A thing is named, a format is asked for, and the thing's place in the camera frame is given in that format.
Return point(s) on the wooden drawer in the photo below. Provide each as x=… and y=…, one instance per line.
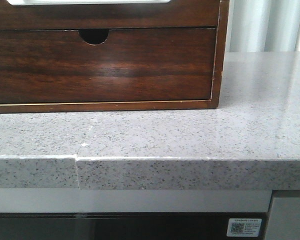
x=175, y=13
x=149, y=64

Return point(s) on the dark wooden drawer cabinet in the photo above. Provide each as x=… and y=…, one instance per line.
x=96, y=36

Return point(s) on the white curtain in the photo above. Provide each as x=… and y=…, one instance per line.
x=263, y=26

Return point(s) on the white QR code sticker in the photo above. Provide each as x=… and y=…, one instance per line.
x=244, y=227

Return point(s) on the white under-counter panel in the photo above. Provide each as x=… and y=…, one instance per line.
x=74, y=200

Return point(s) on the grey cabinet door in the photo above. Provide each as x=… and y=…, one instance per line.
x=284, y=219

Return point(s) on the black glass oven door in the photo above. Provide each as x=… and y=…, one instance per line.
x=123, y=226

